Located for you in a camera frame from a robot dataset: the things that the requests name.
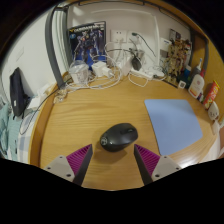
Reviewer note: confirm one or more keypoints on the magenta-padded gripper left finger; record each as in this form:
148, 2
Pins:
63, 166

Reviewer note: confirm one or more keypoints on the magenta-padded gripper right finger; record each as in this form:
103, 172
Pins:
161, 166

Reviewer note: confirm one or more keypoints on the black computer mouse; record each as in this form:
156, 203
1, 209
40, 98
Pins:
118, 136

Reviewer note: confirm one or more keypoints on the light blue mouse pad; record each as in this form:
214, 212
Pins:
173, 125

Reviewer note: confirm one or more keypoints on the crumpled clear plastic wrapper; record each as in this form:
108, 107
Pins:
60, 96

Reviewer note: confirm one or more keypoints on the white printed mug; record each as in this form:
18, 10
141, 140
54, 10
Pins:
213, 111

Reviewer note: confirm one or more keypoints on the small white square clock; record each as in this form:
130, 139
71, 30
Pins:
181, 84

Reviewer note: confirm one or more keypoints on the black hanging bag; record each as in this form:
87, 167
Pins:
17, 93

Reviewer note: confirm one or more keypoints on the red snack tube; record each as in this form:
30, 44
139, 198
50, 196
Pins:
211, 95

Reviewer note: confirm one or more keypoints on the white red-pump lotion bottle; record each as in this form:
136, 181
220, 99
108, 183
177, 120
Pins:
196, 85

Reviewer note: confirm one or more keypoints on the white power strip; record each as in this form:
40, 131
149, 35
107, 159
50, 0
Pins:
140, 74

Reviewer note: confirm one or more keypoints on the blue bottle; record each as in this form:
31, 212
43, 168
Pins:
187, 74

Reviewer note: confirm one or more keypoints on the clear plastic lidded cup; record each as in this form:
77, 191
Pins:
79, 71

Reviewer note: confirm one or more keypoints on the white multi-port charger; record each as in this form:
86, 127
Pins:
98, 69

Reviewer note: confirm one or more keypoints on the small white charger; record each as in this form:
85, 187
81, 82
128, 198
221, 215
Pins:
108, 72

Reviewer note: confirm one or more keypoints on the black power adapter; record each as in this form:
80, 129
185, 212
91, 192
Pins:
136, 63

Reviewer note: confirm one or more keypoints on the white desk lamp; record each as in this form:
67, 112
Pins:
156, 40

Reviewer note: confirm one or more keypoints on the blue robot model kit box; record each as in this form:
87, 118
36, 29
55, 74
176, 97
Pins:
86, 40

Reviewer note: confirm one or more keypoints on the grey metal frame post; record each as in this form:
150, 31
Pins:
51, 50

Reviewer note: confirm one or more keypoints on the white wall box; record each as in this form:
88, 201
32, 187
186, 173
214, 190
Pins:
165, 43

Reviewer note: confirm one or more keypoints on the white wall outlet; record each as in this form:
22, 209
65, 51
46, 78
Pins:
135, 38
118, 35

